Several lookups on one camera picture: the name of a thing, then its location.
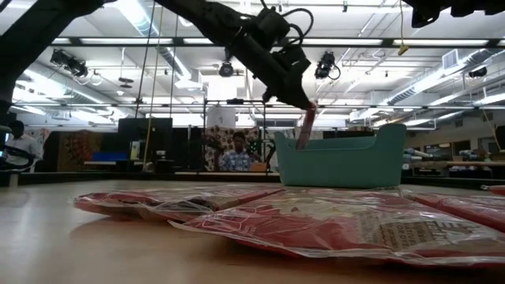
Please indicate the red popcorn bag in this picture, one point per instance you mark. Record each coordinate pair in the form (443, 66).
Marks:
(118, 208)
(307, 126)
(315, 225)
(497, 190)
(185, 194)
(465, 207)

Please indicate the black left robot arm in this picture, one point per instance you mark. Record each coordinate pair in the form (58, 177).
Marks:
(31, 35)

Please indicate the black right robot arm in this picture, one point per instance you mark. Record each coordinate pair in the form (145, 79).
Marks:
(434, 10)

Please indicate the black ceiling spot lamp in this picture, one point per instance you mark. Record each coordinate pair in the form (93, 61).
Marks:
(226, 69)

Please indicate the white cylinder container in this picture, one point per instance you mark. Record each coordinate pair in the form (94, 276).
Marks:
(221, 117)

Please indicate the floral patterned cloth panel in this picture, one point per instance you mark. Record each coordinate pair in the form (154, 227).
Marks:
(219, 136)

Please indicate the person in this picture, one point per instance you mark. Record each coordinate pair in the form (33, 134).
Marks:
(19, 144)
(236, 158)

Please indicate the long ceiling light strip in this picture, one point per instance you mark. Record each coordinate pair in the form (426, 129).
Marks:
(440, 42)
(343, 41)
(197, 41)
(126, 40)

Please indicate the small cardboard box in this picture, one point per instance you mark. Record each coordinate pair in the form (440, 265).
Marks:
(258, 167)

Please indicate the teal plastic basket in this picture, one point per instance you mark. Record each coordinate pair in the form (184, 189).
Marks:
(339, 163)

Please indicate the black monitor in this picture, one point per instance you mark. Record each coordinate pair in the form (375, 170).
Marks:
(144, 134)

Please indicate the white air vent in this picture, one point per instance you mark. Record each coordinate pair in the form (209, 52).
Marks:
(450, 59)

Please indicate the blue box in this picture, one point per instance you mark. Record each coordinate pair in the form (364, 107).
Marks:
(108, 156)

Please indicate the wooden workbench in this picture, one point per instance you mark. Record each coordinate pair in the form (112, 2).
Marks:
(453, 163)

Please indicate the black ceiling device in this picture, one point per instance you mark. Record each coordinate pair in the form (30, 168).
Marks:
(478, 72)

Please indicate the orange patterned cloth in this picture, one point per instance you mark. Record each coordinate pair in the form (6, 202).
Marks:
(79, 150)

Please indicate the black metal frame stand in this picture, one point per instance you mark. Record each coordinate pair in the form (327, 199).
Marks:
(236, 101)

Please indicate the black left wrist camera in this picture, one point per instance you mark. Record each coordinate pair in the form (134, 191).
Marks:
(272, 23)

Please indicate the silver ventilation duct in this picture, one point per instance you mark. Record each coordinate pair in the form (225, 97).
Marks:
(173, 63)
(434, 79)

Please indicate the black table frame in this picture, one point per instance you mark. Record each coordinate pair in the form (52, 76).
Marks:
(118, 176)

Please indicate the black ceiling camera cluster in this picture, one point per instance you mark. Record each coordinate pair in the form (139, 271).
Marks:
(75, 67)

